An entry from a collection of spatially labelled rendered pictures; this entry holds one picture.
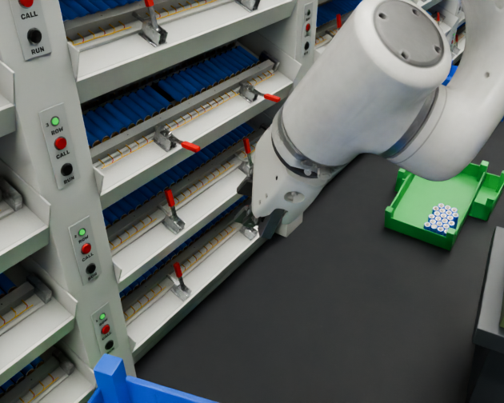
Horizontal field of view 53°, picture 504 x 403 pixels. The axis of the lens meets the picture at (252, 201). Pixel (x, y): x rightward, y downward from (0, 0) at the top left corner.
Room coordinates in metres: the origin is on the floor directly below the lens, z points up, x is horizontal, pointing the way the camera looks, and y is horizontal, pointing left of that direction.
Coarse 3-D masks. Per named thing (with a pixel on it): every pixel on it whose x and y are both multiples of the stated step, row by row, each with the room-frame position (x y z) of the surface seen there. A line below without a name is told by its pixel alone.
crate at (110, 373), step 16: (96, 368) 0.28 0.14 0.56; (112, 368) 0.28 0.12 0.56; (112, 384) 0.28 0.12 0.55; (128, 384) 0.29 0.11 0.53; (144, 384) 0.29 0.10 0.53; (96, 400) 0.27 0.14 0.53; (112, 400) 0.28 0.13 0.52; (128, 400) 0.29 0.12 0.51; (144, 400) 0.29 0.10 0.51; (160, 400) 0.28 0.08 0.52; (176, 400) 0.28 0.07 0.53; (192, 400) 0.27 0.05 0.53; (208, 400) 0.27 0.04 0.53
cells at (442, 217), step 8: (440, 208) 1.19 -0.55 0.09; (448, 208) 1.19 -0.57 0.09; (456, 208) 1.18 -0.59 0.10; (432, 216) 1.17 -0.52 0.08; (440, 216) 1.17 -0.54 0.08; (448, 216) 1.16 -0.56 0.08; (456, 216) 1.16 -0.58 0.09; (424, 224) 1.15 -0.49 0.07; (432, 224) 1.14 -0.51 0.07; (440, 224) 1.14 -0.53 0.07; (448, 224) 1.14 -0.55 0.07; (456, 224) 1.16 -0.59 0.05; (440, 232) 1.12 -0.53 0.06
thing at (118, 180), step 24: (264, 48) 1.22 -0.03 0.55; (288, 72) 1.18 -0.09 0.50; (120, 96) 0.93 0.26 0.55; (240, 96) 1.05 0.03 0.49; (192, 120) 0.92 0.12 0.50; (216, 120) 0.94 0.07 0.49; (240, 120) 1.00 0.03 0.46; (144, 144) 0.82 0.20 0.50; (96, 168) 0.73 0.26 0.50; (120, 168) 0.74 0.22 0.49; (144, 168) 0.76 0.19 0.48; (168, 168) 0.82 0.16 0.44; (120, 192) 0.72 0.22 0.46
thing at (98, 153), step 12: (252, 72) 1.11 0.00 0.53; (264, 72) 1.15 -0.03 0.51; (228, 84) 1.04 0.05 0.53; (204, 96) 0.97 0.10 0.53; (216, 96) 1.00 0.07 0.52; (180, 108) 0.91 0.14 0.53; (192, 108) 0.93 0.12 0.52; (204, 108) 0.95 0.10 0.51; (156, 120) 0.86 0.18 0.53; (168, 120) 0.87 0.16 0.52; (132, 132) 0.81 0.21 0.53; (144, 132) 0.82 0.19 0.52; (108, 144) 0.76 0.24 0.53; (120, 144) 0.77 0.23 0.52; (96, 156) 0.73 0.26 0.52
